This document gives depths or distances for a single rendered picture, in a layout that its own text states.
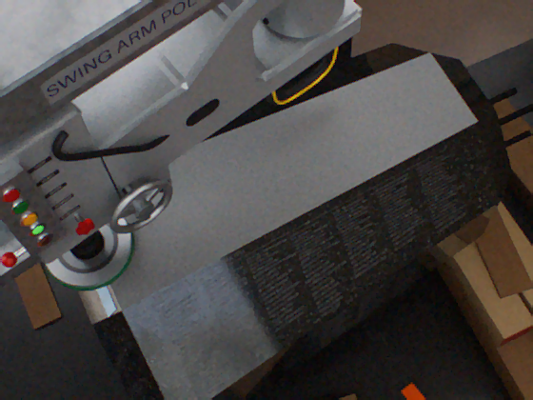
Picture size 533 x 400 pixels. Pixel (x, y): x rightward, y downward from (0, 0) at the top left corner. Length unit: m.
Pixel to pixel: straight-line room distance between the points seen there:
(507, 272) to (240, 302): 0.97
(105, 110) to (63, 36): 0.31
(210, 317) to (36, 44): 0.99
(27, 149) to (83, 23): 0.24
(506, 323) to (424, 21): 1.32
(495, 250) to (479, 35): 1.02
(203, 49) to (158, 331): 0.79
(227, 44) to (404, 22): 1.92
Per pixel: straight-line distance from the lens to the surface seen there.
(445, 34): 3.44
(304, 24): 1.78
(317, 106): 2.23
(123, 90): 1.62
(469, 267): 2.74
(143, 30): 1.39
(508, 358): 2.78
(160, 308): 2.07
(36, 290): 3.02
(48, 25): 1.35
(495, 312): 2.71
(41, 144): 1.45
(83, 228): 1.66
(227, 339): 2.15
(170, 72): 1.61
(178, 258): 2.07
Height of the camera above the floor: 2.77
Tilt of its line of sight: 65 degrees down
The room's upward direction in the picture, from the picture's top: 6 degrees counter-clockwise
